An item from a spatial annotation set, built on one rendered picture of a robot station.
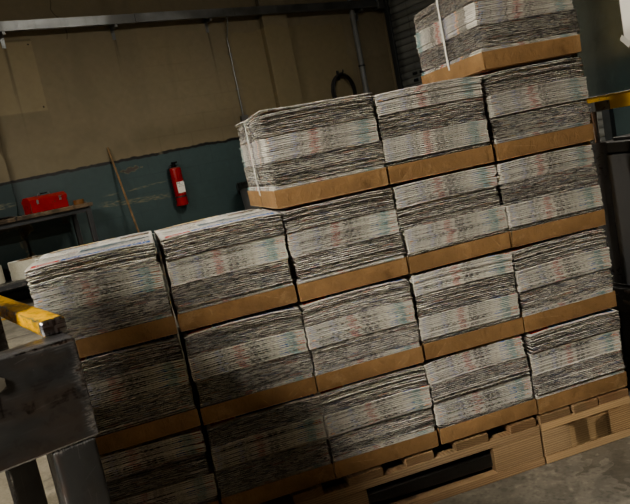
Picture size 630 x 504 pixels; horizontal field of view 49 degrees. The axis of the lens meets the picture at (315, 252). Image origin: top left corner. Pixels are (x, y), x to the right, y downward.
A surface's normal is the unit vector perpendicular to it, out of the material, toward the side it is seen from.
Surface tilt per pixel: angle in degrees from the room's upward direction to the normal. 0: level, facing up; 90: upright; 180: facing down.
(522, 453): 90
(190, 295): 90
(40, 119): 90
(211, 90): 90
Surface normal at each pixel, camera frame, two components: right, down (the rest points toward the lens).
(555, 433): 0.26, 0.09
